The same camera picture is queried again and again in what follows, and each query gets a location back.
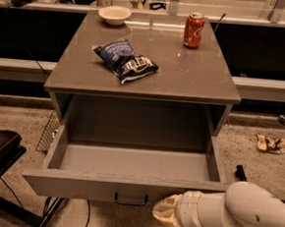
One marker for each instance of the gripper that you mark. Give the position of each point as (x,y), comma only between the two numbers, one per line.
(186,208)

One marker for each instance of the grey top drawer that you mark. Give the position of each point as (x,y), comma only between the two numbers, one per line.
(105,147)

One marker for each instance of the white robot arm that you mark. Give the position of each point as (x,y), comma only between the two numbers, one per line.
(244,204)

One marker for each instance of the grey cabinet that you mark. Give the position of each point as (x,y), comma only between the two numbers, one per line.
(187,75)

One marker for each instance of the brown snack wrapper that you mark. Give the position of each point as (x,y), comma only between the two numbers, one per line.
(272,145)

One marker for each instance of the blue chip bag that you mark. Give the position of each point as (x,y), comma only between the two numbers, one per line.
(123,61)

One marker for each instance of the black tray stand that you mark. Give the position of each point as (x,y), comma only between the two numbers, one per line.
(10,152)

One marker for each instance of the orange soda can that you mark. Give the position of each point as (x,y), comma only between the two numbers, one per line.
(193,30)

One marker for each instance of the white bowl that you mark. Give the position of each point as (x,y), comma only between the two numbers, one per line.
(114,15)

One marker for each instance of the black drawer handle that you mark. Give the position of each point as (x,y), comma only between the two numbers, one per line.
(130,201)

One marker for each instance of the wire mesh basket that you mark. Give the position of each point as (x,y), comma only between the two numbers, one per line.
(48,133)

